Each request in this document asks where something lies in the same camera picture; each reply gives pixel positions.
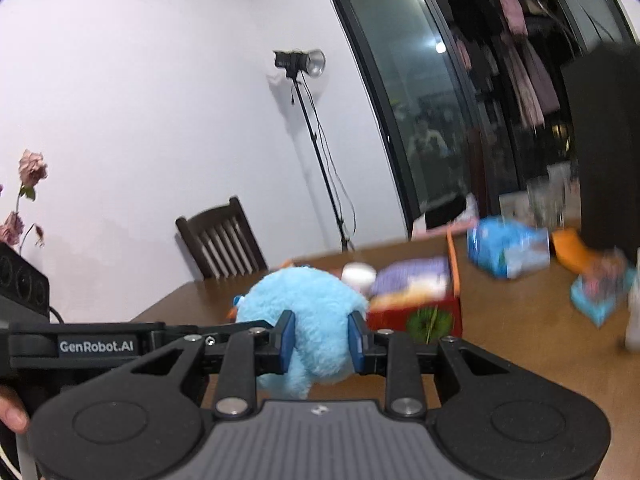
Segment white foam cylinder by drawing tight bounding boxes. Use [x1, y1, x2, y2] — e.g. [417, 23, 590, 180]
[341, 262, 376, 295]

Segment black sliding door frame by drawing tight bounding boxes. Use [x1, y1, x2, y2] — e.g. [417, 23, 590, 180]
[332, 0, 634, 230]

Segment clear glass cup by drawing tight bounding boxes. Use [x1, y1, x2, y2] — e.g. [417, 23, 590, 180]
[527, 162, 570, 232]

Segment teal packaged snack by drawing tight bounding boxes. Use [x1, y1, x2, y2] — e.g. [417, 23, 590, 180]
[570, 248, 636, 327]

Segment red cardboard box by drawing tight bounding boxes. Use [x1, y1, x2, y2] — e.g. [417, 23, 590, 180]
[224, 231, 464, 346]

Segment wooden stool with cushion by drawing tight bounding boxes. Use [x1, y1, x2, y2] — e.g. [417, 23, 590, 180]
[411, 194, 480, 240]

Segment light blue plush toy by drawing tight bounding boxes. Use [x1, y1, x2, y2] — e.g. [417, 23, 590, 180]
[235, 266, 368, 400]

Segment yellow white plush sheep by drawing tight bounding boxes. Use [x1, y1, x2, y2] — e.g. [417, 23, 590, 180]
[369, 274, 449, 311]

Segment blue tissue pack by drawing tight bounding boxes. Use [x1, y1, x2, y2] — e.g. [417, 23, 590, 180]
[466, 217, 550, 280]

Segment studio light on stand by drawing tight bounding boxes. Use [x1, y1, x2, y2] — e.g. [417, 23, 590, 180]
[273, 49, 357, 252]

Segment purple knitted cloth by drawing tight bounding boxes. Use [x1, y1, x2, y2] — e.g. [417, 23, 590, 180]
[369, 257, 450, 297]

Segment dark wooden chair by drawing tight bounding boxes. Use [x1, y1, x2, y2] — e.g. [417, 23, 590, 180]
[176, 196, 268, 280]

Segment orange cloth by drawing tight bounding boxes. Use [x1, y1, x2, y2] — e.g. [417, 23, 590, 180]
[550, 228, 600, 274]

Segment white spray bottle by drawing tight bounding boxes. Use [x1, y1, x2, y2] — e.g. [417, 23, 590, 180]
[624, 249, 640, 352]

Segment dried pink roses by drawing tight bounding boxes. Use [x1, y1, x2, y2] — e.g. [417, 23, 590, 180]
[1, 150, 48, 255]

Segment black shopping bag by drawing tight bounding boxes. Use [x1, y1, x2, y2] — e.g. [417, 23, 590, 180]
[563, 42, 639, 262]

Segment person's left hand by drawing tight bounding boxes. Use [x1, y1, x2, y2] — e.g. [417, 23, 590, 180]
[0, 386, 29, 434]

